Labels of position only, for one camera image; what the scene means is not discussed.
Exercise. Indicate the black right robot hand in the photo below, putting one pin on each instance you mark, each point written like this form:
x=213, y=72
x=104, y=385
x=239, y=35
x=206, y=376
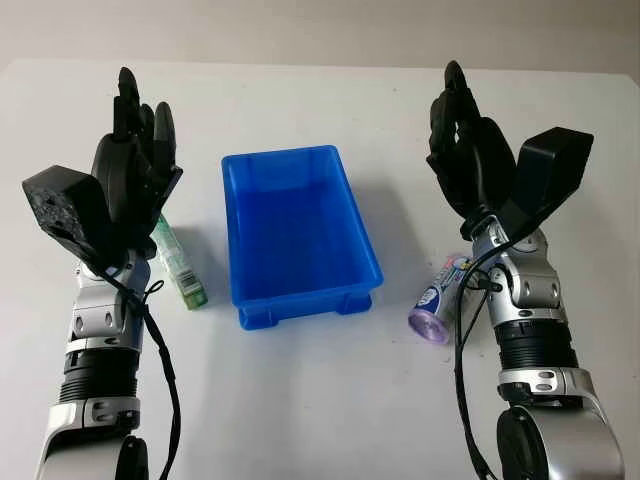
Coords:
x=475, y=160

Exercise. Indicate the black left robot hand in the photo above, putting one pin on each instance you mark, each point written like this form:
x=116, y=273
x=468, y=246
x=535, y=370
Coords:
x=122, y=170

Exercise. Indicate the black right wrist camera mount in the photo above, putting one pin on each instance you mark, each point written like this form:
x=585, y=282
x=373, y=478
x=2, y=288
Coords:
x=550, y=170

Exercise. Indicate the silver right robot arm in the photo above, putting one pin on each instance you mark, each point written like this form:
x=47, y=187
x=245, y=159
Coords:
x=530, y=300

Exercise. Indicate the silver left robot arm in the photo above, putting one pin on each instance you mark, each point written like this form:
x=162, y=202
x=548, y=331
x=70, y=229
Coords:
x=95, y=320

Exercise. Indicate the small white purple carton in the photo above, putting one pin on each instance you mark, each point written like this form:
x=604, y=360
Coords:
x=440, y=305

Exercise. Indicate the blue plastic tray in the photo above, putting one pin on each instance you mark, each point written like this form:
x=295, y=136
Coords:
x=295, y=235

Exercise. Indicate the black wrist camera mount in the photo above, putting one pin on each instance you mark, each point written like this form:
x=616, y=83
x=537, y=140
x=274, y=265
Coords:
x=65, y=205
x=550, y=170

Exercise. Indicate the green toothpaste box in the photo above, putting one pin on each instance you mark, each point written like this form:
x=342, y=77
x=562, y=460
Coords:
x=181, y=270

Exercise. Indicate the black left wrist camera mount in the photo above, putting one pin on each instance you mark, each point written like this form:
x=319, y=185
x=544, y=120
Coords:
x=65, y=205

